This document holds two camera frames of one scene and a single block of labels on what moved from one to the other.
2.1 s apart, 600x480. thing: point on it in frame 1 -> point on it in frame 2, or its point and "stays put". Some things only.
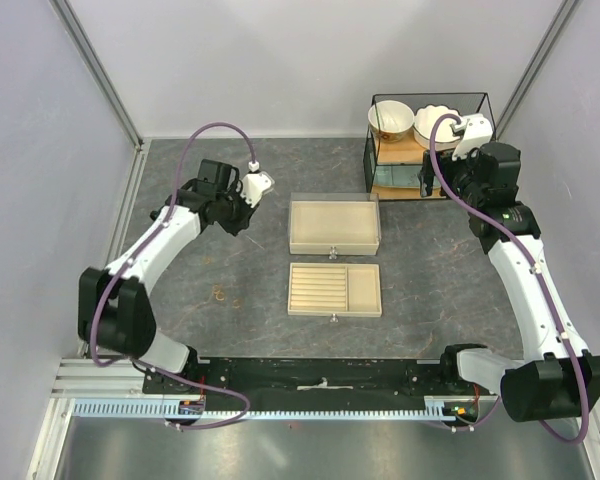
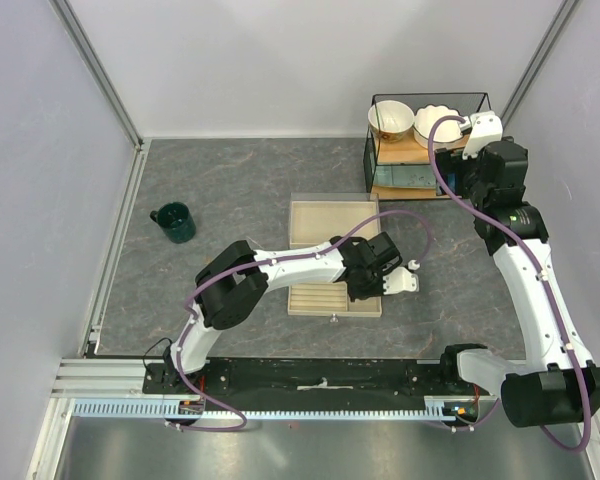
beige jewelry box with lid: [334, 223] stays put
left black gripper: [243, 223] -> [354, 293]
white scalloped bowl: [444, 137] stays put
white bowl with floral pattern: [395, 120] stays put
